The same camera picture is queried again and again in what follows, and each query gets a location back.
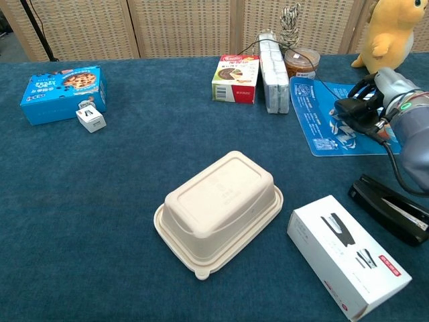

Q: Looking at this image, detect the blue table cloth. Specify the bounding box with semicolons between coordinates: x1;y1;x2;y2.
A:
0;52;429;322

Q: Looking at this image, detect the white stapler box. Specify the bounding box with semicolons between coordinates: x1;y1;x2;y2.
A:
286;195;413;320

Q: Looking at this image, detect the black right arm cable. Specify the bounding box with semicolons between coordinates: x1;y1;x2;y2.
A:
374;119;429;199

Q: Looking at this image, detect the red white cake box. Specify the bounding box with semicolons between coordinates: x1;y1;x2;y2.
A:
211;54;261;104

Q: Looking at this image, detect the twine rope bundle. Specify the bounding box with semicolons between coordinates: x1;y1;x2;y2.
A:
279;3;302;54

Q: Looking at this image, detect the clear jar brown snack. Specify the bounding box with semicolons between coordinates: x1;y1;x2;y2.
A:
284;48;321;81

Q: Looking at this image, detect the black computer mouse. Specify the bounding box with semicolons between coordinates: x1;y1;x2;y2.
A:
334;97;378;133

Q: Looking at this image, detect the beige lunch box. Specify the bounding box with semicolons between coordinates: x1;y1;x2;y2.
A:
153;150;285;281

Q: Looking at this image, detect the blue cookie box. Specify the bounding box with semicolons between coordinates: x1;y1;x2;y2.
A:
19;65;108;127

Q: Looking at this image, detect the wicker folding screen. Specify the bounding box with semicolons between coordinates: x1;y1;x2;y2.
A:
0;0;429;63

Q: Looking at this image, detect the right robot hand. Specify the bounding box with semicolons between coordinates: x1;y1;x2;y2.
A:
347;66;422;135

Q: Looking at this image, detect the black tripod stand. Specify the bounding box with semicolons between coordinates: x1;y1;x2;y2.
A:
19;0;60;62

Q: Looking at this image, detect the black stapler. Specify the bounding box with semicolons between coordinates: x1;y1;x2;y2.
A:
347;173;429;248

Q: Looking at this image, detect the blue printed mouse pad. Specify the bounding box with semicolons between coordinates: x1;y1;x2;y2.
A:
289;76;403;158

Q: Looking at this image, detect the yellow plush toy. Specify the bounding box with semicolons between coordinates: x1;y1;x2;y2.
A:
351;0;424;75

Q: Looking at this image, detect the small white adapter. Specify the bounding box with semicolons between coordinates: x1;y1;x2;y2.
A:
75;106;107;134

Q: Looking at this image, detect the white tissue pack stack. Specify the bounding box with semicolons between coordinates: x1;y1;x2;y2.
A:
257;30;291;115

